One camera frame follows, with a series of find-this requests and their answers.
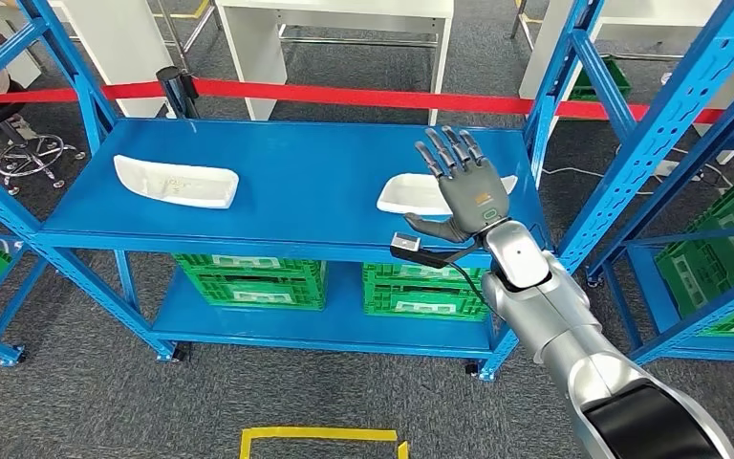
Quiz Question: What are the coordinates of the white moulded plastic part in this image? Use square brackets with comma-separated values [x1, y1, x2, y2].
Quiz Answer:
[376, 172, 519, 217]
[113, 154, 240, 210]

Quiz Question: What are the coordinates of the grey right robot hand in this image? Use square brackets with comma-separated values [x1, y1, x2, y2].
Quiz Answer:
[402, 125, 512, 245]

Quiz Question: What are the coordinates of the blue steel shelf rack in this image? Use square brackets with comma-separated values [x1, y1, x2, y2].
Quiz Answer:
[585, 56, 734, 367]
[0, 225, 49, 369]
[0, 0, 734, 383]

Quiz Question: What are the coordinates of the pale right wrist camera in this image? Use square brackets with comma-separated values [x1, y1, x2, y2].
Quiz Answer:
[389, 232, 491, 271]

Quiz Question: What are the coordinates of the black barrier post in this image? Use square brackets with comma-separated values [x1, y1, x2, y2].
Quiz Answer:
[156, 66, 201, 120]

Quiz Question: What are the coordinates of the red barrier belt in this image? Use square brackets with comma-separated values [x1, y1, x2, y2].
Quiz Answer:
[0, 76, 734, 128]

